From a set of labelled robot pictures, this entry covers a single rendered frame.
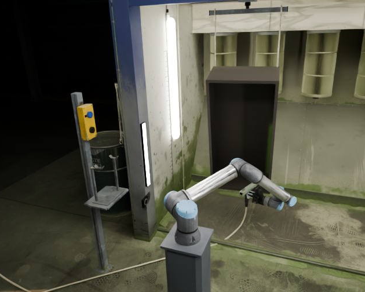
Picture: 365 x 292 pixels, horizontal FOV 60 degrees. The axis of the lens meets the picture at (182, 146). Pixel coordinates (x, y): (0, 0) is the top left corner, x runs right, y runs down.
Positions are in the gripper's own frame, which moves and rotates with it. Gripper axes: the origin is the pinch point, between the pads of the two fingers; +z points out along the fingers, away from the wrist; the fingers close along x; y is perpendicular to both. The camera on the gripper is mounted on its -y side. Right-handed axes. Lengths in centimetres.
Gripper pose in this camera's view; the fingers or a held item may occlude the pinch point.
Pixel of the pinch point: (246, 191)
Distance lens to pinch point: 317.0
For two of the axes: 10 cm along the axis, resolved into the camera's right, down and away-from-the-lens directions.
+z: -7.7, -2.3, 6.0
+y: 0.1, 9.3, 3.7
